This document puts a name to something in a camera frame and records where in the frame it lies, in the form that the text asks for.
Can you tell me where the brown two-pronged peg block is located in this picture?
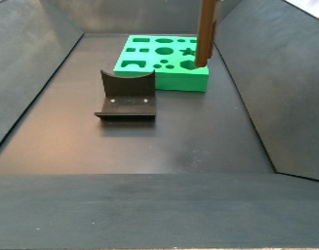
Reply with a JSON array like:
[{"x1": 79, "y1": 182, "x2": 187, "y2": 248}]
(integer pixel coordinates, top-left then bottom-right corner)
[{"x1": 195, "y1": 0, "x2": 217, "y2": 67}]

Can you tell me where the black curved holder stand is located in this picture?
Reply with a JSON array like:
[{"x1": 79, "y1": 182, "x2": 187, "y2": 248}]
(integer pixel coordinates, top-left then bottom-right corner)
[{"x1": 94, "y1": 70, "x2": 157, "y2": 119}]

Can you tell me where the green foam shape board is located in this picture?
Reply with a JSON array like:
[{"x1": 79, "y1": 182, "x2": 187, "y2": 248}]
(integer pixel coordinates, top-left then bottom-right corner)
[{"x1": 114, "y1": 35, "x2": 210, "y2": 92}]

